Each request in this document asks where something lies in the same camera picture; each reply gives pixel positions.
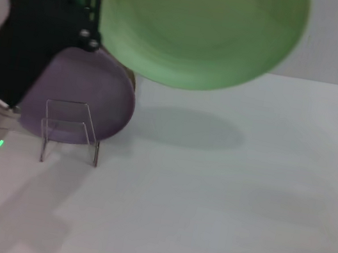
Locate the lilac purple plate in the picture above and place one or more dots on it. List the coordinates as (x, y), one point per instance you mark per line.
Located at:
(91, 87)

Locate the clear acrylic plate rack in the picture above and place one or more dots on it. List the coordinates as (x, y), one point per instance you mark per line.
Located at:
(45, 144)

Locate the beige plate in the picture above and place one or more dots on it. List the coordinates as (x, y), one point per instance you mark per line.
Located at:
(132, 81)

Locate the light green plate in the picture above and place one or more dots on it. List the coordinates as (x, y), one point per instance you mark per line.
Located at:
(198, 30)

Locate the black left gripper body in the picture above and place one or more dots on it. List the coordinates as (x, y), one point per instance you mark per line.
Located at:
(32, 32)

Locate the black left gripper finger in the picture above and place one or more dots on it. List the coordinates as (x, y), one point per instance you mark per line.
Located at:
(91, 16)

